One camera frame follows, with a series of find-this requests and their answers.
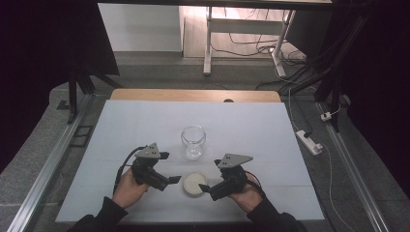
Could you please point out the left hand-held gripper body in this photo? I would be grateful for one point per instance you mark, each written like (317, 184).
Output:
(146, 167)

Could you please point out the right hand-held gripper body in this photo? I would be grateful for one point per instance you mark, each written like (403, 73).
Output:
(230, 180)

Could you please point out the cream round jar lid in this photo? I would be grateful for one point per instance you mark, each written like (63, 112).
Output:
(195, 183)

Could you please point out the clear glass jar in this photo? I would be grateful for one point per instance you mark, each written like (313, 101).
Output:
(193, 141)

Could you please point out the person's right hand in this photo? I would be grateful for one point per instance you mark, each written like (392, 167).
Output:
(248, 197)

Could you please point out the person's left hand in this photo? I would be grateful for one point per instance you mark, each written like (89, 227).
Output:
(128, 192)

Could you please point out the white table mat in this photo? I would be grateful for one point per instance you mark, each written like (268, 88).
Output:
(225, 129)

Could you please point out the white power strip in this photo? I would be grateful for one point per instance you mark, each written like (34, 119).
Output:
(308, 141)

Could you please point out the black metal stand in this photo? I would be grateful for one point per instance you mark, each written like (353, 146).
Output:
(332, 80)
(74, 93)

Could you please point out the small white adapter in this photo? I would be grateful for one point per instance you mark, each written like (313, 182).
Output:
(326, 116)

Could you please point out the black curtain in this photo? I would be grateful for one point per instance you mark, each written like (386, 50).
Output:
(48, 48)
(380, 80)

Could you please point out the black floor bracket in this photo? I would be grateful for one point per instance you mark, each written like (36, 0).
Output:
(80, 136)

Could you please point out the aluminium floor rail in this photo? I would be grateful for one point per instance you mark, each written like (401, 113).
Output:
(48, 167)
(351, 170)

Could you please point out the white desk frame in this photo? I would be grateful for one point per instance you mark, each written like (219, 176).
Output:
(245, 27)

